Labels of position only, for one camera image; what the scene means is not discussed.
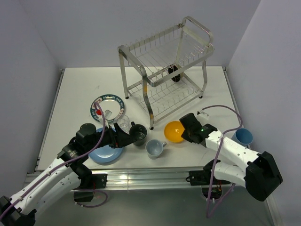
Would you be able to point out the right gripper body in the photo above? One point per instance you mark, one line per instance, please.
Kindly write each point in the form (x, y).
(186, 135)

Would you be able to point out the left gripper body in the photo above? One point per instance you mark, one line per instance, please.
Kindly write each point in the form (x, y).
(107, 139)

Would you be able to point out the dark green mug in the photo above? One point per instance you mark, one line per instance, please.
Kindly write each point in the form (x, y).
(139, 133)

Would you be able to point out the orange bowl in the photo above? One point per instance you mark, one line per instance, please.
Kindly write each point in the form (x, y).
(173, 131)

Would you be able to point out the grey ceramic cup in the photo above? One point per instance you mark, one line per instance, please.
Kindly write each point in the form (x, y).
(154, 148)

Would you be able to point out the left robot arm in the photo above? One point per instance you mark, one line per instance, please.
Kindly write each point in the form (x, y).
(20, 208)

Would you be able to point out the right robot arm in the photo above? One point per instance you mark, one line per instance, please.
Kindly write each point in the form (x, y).
(257, 172)

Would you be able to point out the steel two-tier dish rack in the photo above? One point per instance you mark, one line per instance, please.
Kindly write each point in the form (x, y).
(165, 71)

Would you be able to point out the blue plate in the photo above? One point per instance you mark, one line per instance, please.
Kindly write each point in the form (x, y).
(106, 154)

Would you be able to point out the clear drinking glass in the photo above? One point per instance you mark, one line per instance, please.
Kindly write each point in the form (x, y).
(123, 122)

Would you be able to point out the white plate green rim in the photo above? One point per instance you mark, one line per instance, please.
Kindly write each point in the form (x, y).
(108, 102)

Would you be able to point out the blue plastic cup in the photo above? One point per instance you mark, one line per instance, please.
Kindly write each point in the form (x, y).
(243, 137)

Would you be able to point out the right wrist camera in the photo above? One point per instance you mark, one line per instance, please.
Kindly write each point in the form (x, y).
(202, 114)

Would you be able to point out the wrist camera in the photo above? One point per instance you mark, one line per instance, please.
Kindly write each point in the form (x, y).
(202, 114)
(107, 114)

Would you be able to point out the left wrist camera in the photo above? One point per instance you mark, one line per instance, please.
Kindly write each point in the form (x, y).
(107, 114)

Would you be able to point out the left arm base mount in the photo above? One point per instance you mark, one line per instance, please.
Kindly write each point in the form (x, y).
(88, 188)

